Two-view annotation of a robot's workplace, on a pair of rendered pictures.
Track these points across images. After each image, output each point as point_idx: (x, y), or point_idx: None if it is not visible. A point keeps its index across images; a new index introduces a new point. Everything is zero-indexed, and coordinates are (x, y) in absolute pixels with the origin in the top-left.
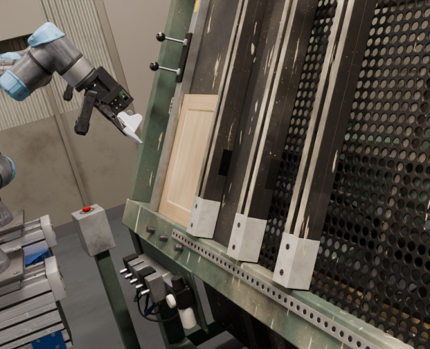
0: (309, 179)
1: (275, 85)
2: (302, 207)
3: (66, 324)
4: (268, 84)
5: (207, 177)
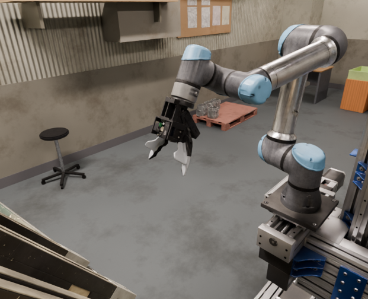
0: (30, 228)
1: (8, 229)
2: (45, 237)
3: (271, 269)
4: (16, 236)
5: None
